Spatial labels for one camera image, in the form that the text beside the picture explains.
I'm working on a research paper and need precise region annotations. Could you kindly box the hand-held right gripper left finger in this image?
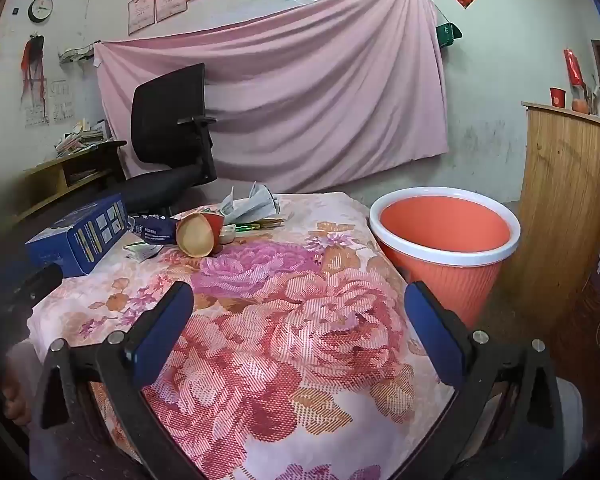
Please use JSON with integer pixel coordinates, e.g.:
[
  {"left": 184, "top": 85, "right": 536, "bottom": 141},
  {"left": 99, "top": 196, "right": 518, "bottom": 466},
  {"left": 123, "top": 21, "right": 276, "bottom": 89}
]
[{"left": 30, "top": 281, "right": 206, "bottom": 480}]

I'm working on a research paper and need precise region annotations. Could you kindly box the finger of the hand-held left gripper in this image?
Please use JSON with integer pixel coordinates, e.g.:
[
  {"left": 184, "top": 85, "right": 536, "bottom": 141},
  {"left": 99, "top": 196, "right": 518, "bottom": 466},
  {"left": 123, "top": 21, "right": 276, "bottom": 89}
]
[{"left": 10, "top": 263, "right": 64, "bottom": 311}]

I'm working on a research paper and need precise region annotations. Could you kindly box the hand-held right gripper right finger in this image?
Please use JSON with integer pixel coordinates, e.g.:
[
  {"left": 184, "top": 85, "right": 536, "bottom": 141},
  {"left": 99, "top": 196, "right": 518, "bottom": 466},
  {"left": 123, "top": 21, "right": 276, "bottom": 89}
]
[{"left": 390, "top": 281, "right": 566, "bottom": 480}]

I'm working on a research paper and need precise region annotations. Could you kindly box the red paper cup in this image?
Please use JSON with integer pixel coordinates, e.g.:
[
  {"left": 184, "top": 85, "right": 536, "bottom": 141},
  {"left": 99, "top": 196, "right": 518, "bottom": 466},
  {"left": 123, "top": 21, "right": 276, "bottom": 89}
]
[{"left": 175, "top": 211, "right": 226, "bottom": 259}]

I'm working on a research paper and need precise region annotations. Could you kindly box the dark blue packet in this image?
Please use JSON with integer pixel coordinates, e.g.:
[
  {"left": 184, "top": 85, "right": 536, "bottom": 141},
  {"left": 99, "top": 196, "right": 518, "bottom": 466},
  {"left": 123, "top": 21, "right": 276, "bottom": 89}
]
[{"left": 128, "top": 214, "right": 181, "bottom": 247}]

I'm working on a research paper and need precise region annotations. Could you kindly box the white pink basin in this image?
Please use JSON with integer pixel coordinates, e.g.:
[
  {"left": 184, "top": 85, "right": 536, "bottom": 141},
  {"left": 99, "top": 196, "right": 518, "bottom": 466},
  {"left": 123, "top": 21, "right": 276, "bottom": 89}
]
[{"left": 370, "top": 186, "right": 522, "bottom": 328}]

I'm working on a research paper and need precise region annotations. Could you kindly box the white paper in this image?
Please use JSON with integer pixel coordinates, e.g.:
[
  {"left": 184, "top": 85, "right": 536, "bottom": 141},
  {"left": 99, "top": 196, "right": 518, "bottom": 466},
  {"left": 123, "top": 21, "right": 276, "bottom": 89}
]
[{"left": 219, "top": 182, "right": 281, "bottom": 224}]

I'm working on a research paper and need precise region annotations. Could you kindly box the person's left hand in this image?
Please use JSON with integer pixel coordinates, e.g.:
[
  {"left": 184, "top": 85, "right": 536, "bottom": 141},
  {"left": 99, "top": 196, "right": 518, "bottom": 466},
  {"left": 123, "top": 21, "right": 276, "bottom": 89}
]
[{"left": 1, "top": 370, "right": 35, "bottom": 426}]

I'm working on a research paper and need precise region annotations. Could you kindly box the blue cardboard box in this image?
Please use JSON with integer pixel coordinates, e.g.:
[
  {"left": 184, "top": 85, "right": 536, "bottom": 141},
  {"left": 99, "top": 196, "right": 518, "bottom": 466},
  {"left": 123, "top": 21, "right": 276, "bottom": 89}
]
[{"left": 25, "top": 192, "right": 129, "bottom": 278}]

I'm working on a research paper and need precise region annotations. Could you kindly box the white green toothpaste tube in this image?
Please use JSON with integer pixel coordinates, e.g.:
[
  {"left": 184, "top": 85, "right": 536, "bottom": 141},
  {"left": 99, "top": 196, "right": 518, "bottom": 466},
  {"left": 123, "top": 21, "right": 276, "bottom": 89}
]
[{"left": 124, "top": 242, "right": 163, "bottom": 261}]

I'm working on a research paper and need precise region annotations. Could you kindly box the low wooden shelf desk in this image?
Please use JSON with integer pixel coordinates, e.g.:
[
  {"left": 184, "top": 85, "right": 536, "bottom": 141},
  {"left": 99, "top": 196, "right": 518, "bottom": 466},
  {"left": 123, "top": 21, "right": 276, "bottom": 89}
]
[{"left": 12, "top": 140, "right": 128, "bottom": 223}]

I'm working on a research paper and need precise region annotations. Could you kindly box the floral blanket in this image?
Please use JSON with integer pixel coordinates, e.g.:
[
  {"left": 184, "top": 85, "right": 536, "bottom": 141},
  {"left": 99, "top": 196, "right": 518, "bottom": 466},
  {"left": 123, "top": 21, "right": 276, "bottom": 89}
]
[{"left": 30, "top": 192, "right": 461, "bottom": 480}]

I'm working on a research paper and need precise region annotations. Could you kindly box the stack of books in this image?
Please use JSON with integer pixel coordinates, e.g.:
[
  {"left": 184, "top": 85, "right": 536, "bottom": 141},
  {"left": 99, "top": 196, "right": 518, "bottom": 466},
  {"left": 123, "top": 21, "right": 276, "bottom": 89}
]
[{"left": 55, "top": 119, "right": 112, "bottom": 156}]

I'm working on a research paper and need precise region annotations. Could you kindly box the wooden cabinet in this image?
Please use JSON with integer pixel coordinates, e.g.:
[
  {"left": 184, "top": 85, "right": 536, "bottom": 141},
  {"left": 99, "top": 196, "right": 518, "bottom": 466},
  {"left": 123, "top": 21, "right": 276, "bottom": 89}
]
[{"left": 521, "top": 101, "right": 600, "bottom": 351}]

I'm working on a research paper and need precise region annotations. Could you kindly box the black office chair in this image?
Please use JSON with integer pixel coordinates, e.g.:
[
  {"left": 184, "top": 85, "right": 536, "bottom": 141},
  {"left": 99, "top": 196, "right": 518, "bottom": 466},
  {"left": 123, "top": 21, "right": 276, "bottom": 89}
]
[{"left": 114, "top": 63, "right": 218, "bottom": 216}]

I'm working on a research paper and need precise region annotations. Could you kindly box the red hanging tassel decoration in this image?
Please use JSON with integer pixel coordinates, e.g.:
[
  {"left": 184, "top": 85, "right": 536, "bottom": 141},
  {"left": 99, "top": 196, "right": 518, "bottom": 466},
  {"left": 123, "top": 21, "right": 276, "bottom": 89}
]
[{"left": 20, "top": 35, "right": 49, "bottom": 107}]

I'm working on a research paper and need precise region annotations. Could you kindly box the green hanging holder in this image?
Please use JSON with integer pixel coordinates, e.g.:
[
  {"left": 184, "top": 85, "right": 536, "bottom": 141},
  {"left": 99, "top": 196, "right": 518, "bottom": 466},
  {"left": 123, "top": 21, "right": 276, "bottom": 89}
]
[{"left": 435, "top": 23, "right": 463, "bottom": 49}]

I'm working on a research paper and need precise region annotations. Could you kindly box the red packet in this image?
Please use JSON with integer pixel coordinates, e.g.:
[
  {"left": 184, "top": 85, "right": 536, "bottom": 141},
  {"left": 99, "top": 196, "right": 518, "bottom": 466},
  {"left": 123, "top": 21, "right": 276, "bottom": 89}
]
[{"left": 563, "top": 48, "right": 585, "bottom": 87}]

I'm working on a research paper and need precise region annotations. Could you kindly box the wall calendar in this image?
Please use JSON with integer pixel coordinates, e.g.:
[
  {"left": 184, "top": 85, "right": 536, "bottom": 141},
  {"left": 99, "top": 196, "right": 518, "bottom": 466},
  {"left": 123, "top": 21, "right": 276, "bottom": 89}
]
[{"left": 24, "top": 80, "right": 76, "bottom": 128}]

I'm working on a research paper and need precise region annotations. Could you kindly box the wire wall shelf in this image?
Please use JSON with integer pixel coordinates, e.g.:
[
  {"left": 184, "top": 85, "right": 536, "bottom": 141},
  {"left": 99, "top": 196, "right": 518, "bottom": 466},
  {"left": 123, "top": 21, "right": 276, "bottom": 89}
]
[{"left": 58, "top": 45, "right": 95, "bottom": 65}]

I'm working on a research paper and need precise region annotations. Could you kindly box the round wall clock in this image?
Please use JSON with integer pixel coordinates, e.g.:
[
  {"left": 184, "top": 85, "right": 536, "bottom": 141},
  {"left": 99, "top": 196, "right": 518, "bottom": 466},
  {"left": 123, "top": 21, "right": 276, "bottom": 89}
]
[{"left": 28, "top": 0, "right": 54, "bottom": 24}]

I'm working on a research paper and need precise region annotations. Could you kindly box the pink wall cloth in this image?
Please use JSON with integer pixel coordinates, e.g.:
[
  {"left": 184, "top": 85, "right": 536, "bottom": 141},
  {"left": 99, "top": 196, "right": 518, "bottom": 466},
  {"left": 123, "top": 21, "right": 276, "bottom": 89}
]
[{"left": 94, "top": 0, "right": 451, "bottom": 195}]

